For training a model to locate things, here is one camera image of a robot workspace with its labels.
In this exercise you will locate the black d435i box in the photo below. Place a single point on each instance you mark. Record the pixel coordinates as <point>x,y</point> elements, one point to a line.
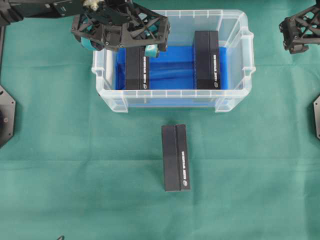
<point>137,69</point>
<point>206,54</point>

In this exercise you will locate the black frame bar left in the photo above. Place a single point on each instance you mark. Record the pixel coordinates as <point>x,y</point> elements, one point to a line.
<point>2,39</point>

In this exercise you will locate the green table cloth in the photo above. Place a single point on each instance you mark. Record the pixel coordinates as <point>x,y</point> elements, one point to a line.
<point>75,168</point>

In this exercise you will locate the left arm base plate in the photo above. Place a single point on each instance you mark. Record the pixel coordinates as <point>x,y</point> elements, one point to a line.
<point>7,116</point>

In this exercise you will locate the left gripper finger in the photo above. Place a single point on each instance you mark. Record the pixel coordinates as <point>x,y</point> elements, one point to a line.
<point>87,43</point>
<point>151,51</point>

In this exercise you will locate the dark object bottom edge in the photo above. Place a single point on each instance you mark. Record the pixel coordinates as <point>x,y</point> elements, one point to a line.
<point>62,237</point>

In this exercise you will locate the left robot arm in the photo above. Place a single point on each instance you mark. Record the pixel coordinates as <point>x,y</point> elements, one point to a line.
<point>12,11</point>

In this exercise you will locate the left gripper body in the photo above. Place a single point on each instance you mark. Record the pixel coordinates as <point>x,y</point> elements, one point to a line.
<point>117,24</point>

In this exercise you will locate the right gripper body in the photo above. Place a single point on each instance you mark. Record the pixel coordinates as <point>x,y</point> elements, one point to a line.
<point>301,30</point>

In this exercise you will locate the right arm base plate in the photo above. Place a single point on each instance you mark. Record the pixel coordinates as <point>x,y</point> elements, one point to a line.
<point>316,110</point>

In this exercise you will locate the blue liner sheet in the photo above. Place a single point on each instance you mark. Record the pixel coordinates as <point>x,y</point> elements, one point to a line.
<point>172,70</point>

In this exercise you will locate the black D415 camera box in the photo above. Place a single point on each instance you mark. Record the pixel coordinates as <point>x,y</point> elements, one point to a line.
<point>175,158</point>

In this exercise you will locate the clear plastic storage case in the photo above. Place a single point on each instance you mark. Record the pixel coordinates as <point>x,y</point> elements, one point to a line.
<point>234,37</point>

